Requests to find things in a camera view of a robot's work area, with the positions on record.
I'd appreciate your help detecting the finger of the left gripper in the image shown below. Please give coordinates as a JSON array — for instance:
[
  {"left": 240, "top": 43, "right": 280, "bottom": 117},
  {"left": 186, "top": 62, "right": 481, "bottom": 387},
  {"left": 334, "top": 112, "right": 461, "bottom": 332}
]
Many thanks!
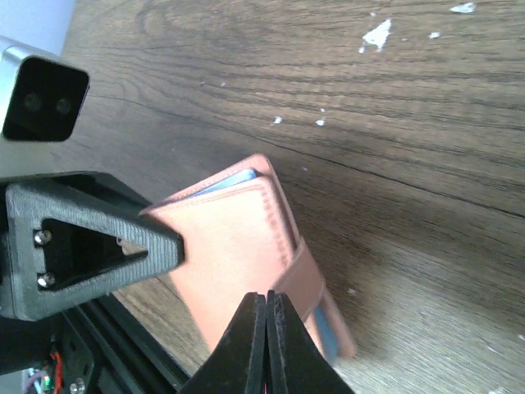
[{"left": 1, "top": 180, "right": 185, "bottom": 320}]

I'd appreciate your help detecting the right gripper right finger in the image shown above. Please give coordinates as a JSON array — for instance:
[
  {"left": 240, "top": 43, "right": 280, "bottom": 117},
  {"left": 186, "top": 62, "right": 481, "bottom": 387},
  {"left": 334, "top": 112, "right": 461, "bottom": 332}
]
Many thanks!
[{"left": 266, "top": 291, "right": 353, "bottom": 394}]

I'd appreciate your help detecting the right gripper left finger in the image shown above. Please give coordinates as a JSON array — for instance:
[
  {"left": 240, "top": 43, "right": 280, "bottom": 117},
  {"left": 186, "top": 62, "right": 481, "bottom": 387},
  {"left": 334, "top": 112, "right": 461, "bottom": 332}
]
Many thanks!
[{"left": 180, "top": 292, "right": 267, "bottom": 394}]

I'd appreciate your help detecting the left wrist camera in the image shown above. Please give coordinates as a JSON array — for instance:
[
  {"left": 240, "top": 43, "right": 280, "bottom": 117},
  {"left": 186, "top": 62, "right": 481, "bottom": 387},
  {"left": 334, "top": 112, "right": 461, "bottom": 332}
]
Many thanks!
[{"left": 1, "top": 36, "right": 90, "bottom": 142}]

